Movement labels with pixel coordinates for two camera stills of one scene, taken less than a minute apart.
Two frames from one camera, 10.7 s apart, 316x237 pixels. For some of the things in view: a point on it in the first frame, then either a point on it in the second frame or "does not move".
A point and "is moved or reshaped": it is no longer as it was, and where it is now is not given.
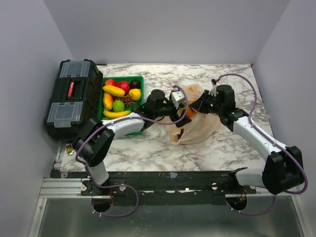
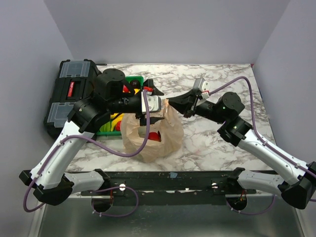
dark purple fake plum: x=135 y=84 does not move
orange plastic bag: x=202 y=125 -> x=165 y=138
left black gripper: x=175 y=115 -> x=150 y=83
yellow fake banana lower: x=110 y=114 does not move
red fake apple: x=110 y=82 is moved or reshaped
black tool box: x=75 y=98 does not move
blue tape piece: x=173 y=175 does not move
